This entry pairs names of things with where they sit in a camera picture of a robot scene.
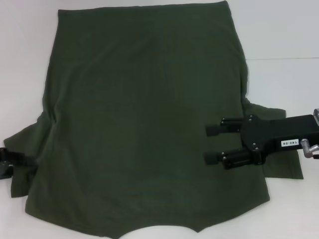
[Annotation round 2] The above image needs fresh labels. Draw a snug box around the right arm connector cable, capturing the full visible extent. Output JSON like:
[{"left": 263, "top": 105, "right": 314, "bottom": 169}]
[{"left": 300, "top": 138, "right": 319, "bottom": 160}]

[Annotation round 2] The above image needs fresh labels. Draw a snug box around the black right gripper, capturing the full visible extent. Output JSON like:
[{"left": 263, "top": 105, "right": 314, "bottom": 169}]
[{"left": 203, "top": 114, "right": 319, "bottom": 170}]

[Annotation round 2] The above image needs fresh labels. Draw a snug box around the dark green shirt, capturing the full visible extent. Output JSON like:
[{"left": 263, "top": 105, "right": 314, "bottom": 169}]
[{"left": 2, "top": 1, "right": 304, "bottom": 239}]

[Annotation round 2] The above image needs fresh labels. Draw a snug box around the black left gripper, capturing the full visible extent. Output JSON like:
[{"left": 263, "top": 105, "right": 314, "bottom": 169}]
[{"left": 0, "top": 147, "right": 38, "bottom": 180}]

